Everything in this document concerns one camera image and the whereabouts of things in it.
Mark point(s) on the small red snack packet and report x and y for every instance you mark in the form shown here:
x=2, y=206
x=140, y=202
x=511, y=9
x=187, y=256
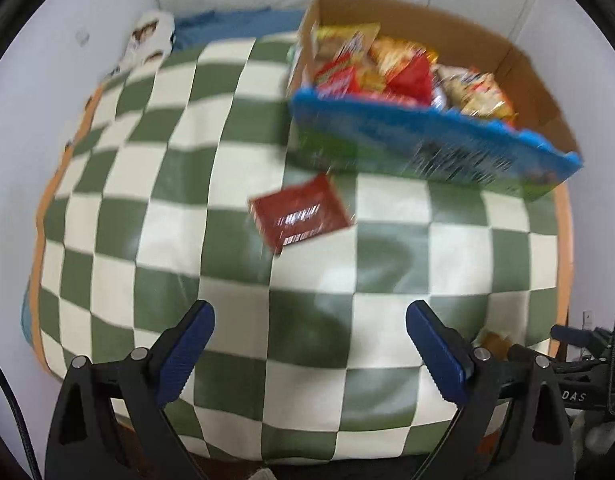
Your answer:
x=299, y=213

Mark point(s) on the blue bed sheet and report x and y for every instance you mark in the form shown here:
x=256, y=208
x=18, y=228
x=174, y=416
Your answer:
x=213, y=25

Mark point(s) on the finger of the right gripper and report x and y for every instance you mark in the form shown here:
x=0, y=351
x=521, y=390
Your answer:
x=521, y=354
x=571, y=336

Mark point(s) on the wall socket left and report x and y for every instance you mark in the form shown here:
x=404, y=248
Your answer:
x=82, y=37

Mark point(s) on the bear print pillow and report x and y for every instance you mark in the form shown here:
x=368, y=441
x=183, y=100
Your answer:
x=151, y=38

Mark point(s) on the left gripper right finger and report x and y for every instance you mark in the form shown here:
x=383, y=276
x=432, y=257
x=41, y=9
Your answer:
x=510, y=421

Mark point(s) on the red tall snack packet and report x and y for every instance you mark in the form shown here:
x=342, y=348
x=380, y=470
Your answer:
x=337, y=78

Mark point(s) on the yellow panda snack packet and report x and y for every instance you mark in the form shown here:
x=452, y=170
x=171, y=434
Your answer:
x=475, y=94

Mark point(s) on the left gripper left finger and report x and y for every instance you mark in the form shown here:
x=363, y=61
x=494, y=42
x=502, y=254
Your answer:
x=84, y=442

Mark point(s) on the yellow Korean noodle packet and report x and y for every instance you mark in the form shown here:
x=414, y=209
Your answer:
x=392, y=55

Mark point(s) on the green white checkered mat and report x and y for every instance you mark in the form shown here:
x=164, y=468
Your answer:
x=310, y=358

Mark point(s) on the yellow peanut snack packet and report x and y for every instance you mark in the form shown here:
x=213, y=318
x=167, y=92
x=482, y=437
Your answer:
x=347, y=47

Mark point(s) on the open cardboard milk box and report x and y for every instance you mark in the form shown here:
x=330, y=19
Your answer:
x=408, y=127

